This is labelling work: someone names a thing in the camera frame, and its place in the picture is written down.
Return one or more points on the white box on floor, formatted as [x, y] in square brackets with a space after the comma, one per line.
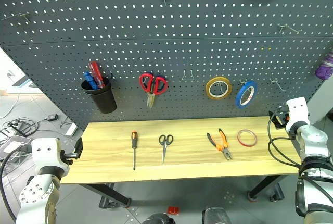
[16, 143]

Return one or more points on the black plastic cup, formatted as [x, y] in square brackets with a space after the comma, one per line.
[104, 99]

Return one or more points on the purple folded umbrella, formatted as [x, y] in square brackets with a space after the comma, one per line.
[325, 69]

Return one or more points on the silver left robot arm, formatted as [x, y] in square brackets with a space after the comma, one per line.
[39, 195]

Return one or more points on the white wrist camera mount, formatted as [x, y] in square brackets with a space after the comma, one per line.
[296, 112]
[46, 152]

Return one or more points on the small red floor object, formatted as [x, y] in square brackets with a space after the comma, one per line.
[173, 210]

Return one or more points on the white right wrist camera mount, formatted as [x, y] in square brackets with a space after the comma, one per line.
[296, 112]

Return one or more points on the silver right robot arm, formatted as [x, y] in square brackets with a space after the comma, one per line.
[312, 151]

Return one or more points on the blue tape roll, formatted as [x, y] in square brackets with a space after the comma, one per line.
[240, 99]

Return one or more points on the thin red tape roll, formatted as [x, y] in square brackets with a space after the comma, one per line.
[240, 142]

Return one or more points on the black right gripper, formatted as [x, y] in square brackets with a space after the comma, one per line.
[283, 116]

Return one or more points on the black power adapter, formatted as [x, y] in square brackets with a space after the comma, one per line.
[51, 117]

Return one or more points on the black table leg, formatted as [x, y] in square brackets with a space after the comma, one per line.
[262, 186]
[109, 194]

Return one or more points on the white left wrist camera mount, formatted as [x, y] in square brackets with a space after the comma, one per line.
[46, 152]

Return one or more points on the dark pegboard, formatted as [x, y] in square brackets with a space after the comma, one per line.
[166, 39]

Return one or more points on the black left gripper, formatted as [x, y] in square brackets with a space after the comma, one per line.
[68, 156]

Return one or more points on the yellow tape roll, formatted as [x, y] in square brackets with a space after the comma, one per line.
[209, 92]

